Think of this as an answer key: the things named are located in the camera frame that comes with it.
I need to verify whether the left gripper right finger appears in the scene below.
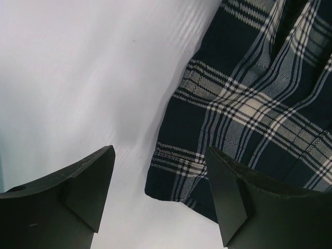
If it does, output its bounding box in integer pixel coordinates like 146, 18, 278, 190
205, 147, 331, 248

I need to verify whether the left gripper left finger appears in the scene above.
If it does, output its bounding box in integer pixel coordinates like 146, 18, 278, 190
1, 145, 115, 249

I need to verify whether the navy plaid skirt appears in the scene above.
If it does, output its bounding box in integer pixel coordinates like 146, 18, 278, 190
145, 1, 331, 221

